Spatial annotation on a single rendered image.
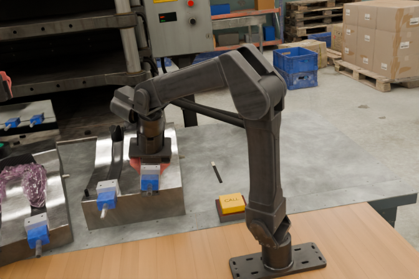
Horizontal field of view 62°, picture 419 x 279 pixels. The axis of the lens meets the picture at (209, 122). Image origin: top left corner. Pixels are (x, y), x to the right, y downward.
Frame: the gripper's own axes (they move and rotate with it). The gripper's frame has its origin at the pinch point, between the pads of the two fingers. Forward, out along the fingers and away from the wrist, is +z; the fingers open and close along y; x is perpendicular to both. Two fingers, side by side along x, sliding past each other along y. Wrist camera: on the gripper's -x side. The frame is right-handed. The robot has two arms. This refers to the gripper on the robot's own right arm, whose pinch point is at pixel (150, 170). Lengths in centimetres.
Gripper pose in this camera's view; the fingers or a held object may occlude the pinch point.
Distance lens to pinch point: 93.4
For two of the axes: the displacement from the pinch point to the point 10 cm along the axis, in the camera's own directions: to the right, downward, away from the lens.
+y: -9.9, -0.2, -1.5
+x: 1.0, 6.5, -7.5
